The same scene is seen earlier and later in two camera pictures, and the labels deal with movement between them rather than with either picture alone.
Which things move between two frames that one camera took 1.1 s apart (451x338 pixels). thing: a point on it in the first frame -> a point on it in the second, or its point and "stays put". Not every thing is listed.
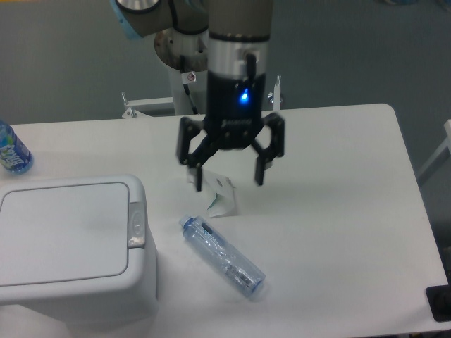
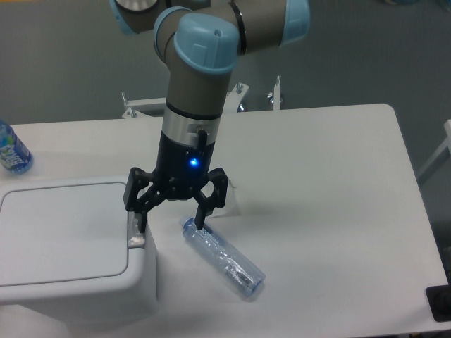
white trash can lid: (63, 234) stays put
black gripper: (233, 118) -> (182, 169)
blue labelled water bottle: (15, 157) stays put
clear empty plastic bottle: (225, 260) stays put
